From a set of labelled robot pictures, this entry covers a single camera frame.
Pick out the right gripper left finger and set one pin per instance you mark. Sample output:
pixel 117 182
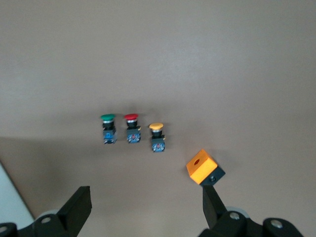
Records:
pixel 74 209

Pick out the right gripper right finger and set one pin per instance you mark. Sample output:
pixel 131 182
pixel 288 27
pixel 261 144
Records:
pixel 212 209

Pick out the yellow push button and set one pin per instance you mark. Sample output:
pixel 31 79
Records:
pixel 156 126

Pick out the orange black button box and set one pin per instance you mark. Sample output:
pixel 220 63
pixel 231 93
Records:
pixel 201 168

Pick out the white drawer cabinet shell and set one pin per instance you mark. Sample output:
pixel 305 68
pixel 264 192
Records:
pixel 10 192

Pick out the green push button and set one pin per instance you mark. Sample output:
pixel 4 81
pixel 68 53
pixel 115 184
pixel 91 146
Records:
pixel 108 116

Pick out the red push button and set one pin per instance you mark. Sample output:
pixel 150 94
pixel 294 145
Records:
pixel 130 116

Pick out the brown table mat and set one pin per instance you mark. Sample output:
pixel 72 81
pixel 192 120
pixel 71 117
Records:
pixel 158 49

